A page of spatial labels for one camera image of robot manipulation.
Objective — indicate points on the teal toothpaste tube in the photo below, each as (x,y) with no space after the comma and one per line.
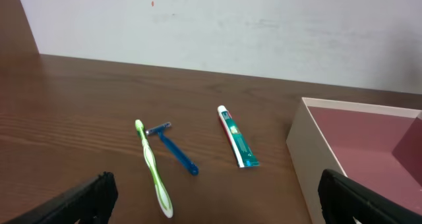
(242,152)

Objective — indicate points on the green white toothbrush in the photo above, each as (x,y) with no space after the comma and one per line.
(161,192)

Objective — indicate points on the white box with pink inside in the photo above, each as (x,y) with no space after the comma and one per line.
(377,146)

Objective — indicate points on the blue disposable razor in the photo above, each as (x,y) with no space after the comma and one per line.
(173,148)

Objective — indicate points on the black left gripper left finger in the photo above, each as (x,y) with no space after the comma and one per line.
(90,202)

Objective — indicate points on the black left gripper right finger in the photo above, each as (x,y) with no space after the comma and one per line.
(346,201)

